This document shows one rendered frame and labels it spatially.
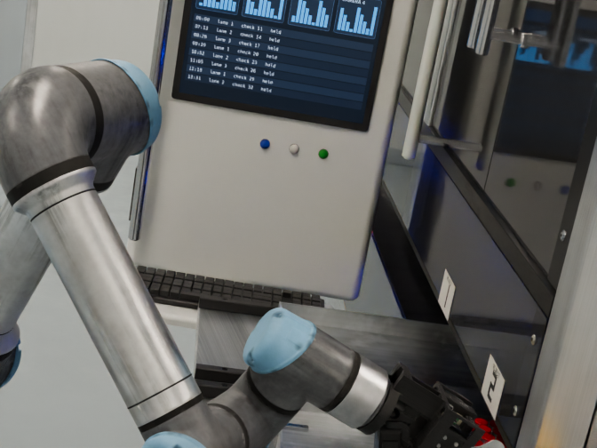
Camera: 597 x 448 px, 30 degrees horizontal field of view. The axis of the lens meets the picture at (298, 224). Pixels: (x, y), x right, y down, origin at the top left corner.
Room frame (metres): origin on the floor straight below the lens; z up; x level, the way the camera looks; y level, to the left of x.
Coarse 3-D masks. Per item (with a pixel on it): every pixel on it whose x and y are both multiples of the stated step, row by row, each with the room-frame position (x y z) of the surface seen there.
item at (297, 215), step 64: (192, 0) 2.18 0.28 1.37; (256, 0) 2.18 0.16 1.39; (320, 0) 2.19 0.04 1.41; (384, 0) 2.19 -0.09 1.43; (192, 64) 2.18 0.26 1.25; (256, 64) 2.18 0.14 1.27; (320, 64) 2.19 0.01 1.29; (384, 64) 2.20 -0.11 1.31; (192, 128) 2.19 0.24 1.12; (256, 128) 2.19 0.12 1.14; (320, 128) 2.20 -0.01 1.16; (384, 128) 2.20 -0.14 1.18; (192, 192) 2.19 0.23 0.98; (256, 192) 2.19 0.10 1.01; (320, 192) 2.20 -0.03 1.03; (192, 256) 2.19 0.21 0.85; (256, 256) 2.19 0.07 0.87; (320, 256) 2.20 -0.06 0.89
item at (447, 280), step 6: (444, 276) 1.78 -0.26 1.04; (444, 282) 1.78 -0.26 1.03; (450, 282) 1.74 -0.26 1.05; (444, 288) 1.77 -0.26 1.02; (450, 288) 1.73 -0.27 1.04; (444, 294) 1.76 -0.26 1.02; (450, 294) 1.72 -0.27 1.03; (438, 300) 1.79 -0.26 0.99; (444, 300) 1.75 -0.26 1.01; (450, 300) 1.71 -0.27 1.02; (450, 306) 1.71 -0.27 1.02; (444, 312) 1.73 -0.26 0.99
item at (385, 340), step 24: (312, 312) 1.85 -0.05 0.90; (336, 312) 1.86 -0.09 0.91; (336, 336) 1.82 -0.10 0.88; (360, 336) 1.84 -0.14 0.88; (384, 336) 1.86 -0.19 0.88; (408, 336) 1.87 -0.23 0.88; (432, 336) 1.88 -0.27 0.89; (384, 360) 1.75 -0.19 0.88; (408, 360) 1.77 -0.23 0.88; (432, 360) 1.79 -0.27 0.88; (456, 360) 1.81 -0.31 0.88; (432, 384) 1.62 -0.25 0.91; (456, 384) 1.71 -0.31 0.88; (480, 408) 1.63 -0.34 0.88
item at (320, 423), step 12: (312, 408) 1.51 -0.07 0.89; (300, 420) 1.48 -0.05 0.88; (312, 420) 1.48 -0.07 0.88; (324, 420) 1.49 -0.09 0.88; (336, 420) 1.50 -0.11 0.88; (288, 432) 1.44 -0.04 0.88; (300, 432) 1.44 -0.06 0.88; (312, 432) 1.45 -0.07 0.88; (324, 432) 1.46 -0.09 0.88; (336, 432) 1.46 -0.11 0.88; (348, 432) 1.47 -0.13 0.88; (360, 432) 1.48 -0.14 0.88; (276, 444) 1.37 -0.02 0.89; (288, 444) 1.40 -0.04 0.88; (300, 444) 1.41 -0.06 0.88; (312, 444) 1.41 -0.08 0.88; (324, 444) 1.42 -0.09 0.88; (336, 444) 1.43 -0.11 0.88; (348, 444) 1.43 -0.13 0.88; (360, 444) 1.44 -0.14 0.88; (372, 444) 1.44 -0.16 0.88
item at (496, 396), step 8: (488, 368) 1.45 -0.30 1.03; (496, 368) 1.41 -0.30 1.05; (488, 376) 1.44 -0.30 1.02; (488, 384) 1.43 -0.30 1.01; (496, 384) 1.40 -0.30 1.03; (504, 384) 1.37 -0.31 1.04; (496, 392) 1.39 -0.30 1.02; (488, 400) 1.41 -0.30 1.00; (496, 400) 1.38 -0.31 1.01; (496, 408) 1.37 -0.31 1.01; (496, 416) 1.37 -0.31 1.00
